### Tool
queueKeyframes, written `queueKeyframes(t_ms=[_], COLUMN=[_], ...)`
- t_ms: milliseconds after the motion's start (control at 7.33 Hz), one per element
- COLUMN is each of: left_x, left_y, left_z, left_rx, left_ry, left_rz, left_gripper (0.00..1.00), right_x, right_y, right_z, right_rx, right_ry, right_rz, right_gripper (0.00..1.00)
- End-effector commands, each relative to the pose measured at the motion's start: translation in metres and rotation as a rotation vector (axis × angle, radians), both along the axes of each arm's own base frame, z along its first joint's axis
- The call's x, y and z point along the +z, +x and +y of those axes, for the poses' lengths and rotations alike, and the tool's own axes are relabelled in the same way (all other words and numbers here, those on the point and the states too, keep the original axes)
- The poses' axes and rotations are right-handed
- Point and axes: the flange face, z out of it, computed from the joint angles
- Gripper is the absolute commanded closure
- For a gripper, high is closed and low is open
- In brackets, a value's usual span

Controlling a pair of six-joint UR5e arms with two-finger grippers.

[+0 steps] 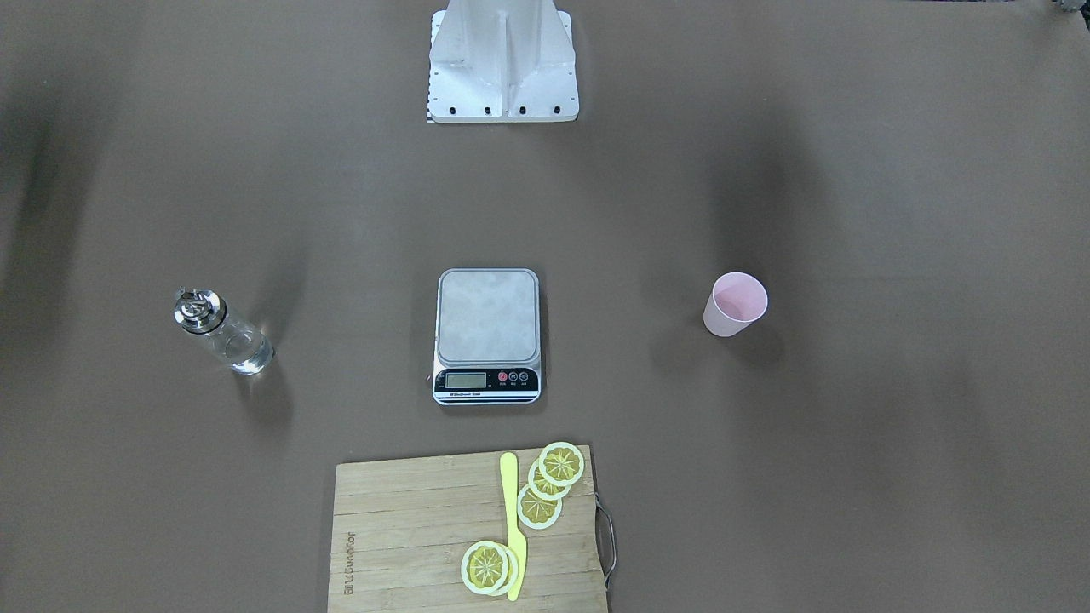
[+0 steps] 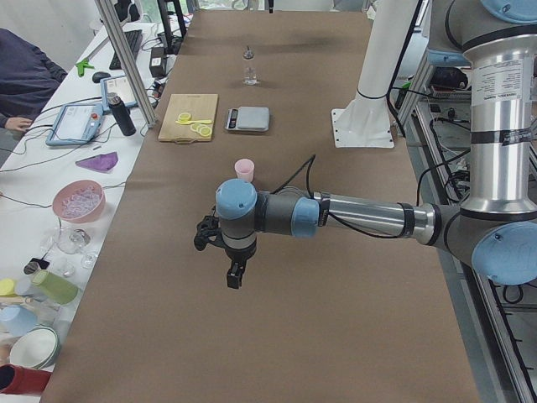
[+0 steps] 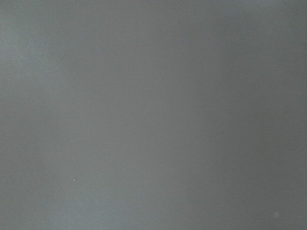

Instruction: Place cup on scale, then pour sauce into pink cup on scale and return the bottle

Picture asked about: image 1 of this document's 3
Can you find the pink cup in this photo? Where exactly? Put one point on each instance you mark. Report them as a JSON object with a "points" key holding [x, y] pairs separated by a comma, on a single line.
{"points": [[737, 300]]}

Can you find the glass sauce bottle metal spout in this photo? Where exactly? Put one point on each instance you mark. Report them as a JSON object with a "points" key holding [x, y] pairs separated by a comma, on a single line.
{"points": [[233, 339]]}

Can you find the digital kitchen scale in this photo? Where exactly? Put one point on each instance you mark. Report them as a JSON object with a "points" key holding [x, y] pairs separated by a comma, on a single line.
{"points": [[487, 338]]}

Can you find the yellow plastic knife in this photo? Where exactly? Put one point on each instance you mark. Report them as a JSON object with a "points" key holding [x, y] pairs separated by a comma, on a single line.
{"points": [[516, 541]]}

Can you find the lemon slice middle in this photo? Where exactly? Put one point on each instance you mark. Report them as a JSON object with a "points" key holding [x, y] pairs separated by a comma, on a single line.
{"points": [[541, 488]]}

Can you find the lemon slice behind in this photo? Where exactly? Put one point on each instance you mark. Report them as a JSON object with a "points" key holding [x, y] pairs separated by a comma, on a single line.
{"points": [[513, 572]]}

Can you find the bamboo cutting board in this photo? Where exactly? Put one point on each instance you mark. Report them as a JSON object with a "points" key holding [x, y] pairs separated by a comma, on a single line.
{"points": [[400, 528]]}

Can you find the lemon slice front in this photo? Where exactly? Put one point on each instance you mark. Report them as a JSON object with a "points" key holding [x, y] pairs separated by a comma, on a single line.
{"points": [[483, 566]]}

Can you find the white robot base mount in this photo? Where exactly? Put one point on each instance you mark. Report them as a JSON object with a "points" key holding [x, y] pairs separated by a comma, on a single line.
{"points": [[502, 62]]}

